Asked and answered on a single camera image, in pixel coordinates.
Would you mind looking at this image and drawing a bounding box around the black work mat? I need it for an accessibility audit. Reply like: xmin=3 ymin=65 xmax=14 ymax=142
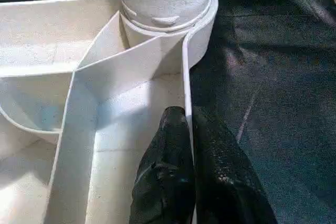
xmin=188 ymin=0 xmax=336 ymax=224

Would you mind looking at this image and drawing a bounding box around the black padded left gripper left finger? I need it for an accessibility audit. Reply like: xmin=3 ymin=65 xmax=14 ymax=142
xmin=129 ymin=105 xmax=196 ymax=224

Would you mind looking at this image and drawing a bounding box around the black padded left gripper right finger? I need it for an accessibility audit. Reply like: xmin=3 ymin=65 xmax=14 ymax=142
xmin=193 ymin=105 xmax=279 ymax=224

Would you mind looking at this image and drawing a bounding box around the white plastic table top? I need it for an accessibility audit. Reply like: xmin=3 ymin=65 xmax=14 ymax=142
xmin=0 ymin=0 xmax=220 ymax=224

